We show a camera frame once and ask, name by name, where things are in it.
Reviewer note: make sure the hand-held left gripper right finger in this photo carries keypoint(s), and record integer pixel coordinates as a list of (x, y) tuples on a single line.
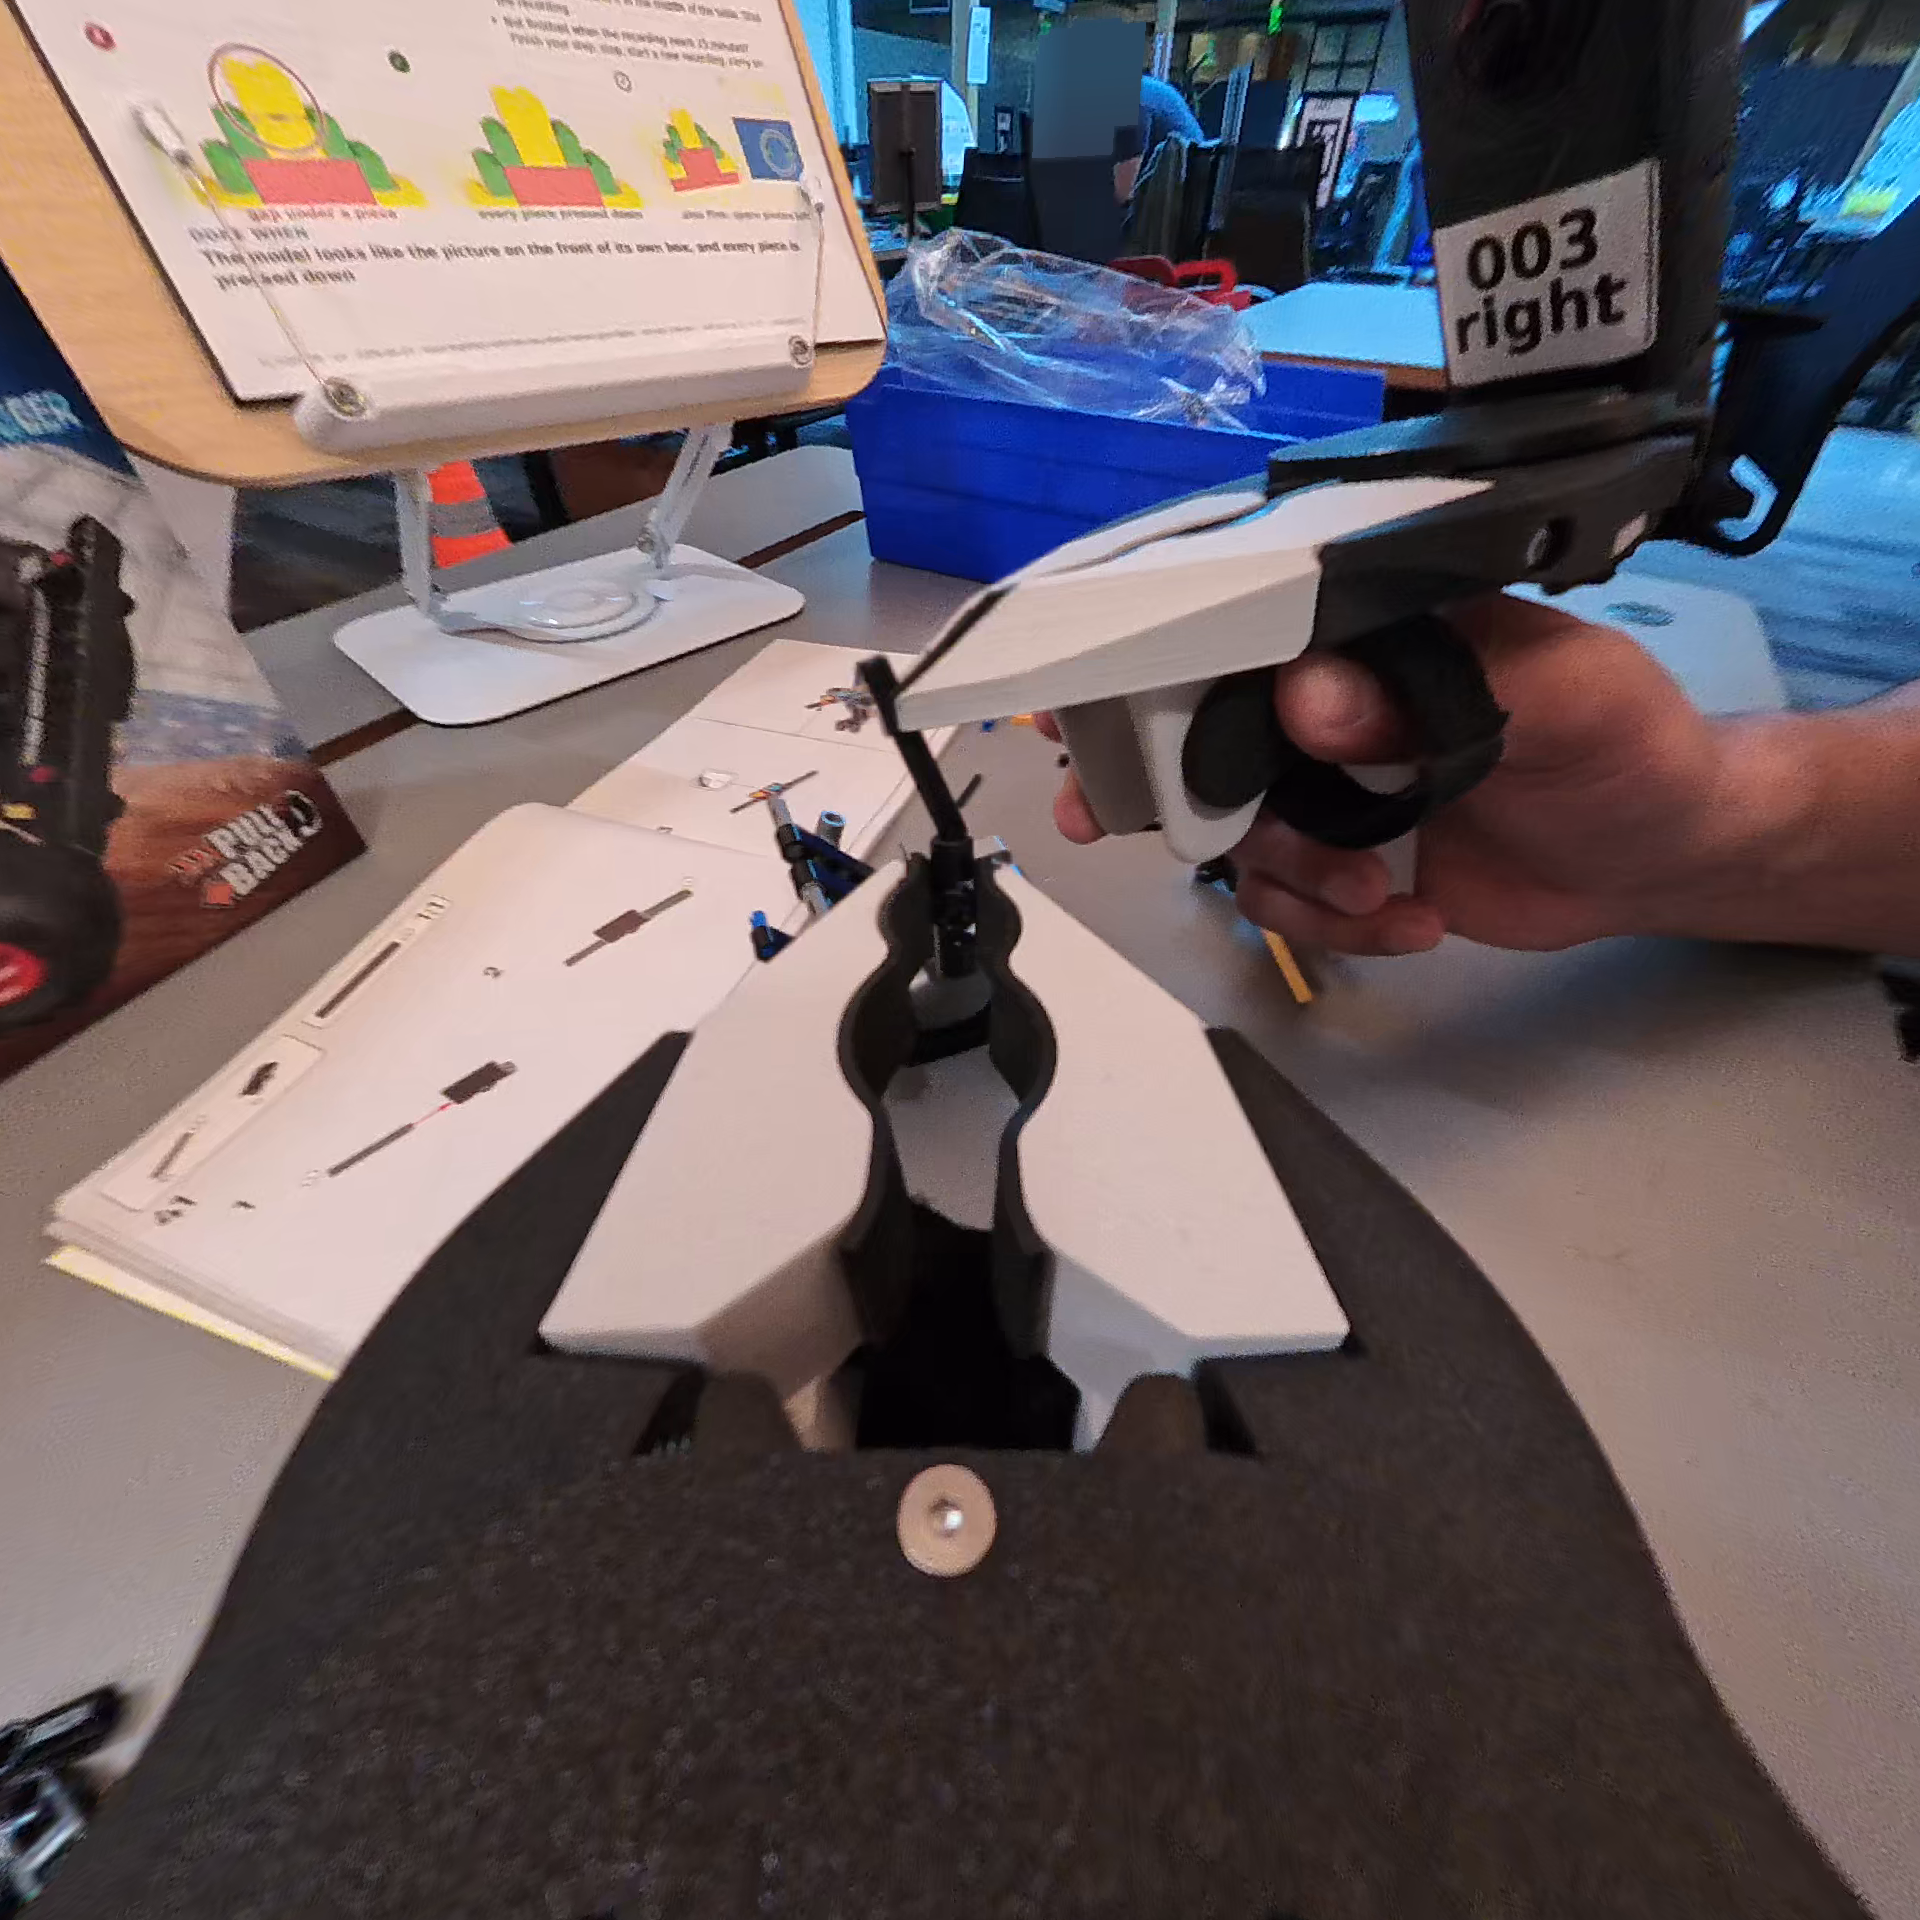
[(1185, 1186)]

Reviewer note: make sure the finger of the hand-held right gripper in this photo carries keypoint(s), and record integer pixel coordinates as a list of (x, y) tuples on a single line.
[(1318, 517), (1140, 630)]

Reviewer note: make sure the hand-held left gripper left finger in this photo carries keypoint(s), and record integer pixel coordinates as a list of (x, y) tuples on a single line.
[(705, 1186)]

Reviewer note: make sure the black lego axle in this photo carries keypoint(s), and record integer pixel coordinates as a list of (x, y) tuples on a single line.
[(922, 758)]

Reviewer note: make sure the person's right forearm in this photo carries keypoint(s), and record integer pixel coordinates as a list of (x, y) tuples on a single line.
[(1816, 840)]

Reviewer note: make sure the yellow lego piece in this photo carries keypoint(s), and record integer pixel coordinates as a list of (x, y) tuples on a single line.
[(1289, 968)]

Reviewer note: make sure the white lego instruction booklet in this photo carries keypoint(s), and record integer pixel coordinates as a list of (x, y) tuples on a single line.
[(450, 1021)]

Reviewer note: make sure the blue and black lego piece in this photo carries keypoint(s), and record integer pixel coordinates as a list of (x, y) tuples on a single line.
[(821, 863)]

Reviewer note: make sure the lego set box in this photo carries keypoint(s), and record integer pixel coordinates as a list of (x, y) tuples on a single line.
[(180, 780)]

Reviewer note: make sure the person's right hand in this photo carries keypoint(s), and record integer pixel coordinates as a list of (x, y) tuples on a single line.
[(1589, 780)]

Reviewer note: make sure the white background table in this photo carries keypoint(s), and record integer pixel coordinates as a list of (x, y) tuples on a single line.
[(1336, 330)]

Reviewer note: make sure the blue plastic bin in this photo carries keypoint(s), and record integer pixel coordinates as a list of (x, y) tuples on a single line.
[(974, 482)]

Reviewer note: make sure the clear plastic bag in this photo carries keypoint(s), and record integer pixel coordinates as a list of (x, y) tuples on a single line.
[(1049, 324)]

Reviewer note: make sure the white rounded object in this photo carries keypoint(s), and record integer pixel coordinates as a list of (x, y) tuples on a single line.
[(1724, 646)]

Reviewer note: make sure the orange traffic cone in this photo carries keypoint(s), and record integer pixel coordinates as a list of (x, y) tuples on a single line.
[(465, 517)]

